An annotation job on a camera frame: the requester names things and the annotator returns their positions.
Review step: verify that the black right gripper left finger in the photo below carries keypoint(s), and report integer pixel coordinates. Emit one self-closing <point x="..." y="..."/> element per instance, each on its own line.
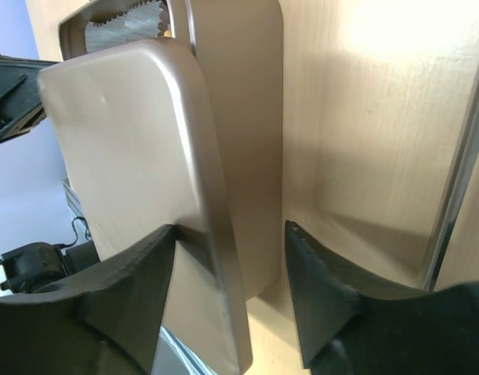
<point x="103" y="320"/>

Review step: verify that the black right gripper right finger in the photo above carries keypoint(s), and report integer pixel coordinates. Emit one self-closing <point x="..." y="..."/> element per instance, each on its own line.
<point x="351" y="321"/>

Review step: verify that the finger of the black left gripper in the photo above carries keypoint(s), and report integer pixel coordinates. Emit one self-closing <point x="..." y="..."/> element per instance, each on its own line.
<point x="21" y="109"/>

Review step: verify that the square metal tin lid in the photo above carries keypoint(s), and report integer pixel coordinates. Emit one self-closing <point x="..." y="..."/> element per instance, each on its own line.
<point x="136" y="130"/>

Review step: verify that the metal tongs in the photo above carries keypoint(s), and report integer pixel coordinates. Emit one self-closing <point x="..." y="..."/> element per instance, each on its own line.
<point x="456" y="185"/>

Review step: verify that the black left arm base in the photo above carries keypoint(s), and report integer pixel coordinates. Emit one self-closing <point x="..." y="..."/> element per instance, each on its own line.
<point x="37" y="264"/>

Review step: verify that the white paper cup liner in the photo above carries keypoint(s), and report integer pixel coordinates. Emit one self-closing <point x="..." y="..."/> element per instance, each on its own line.
<point x="149" y="19"/>

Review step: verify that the square metal tin box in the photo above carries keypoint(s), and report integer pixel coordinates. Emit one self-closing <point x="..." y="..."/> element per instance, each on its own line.
<point x="239" y="47"/>

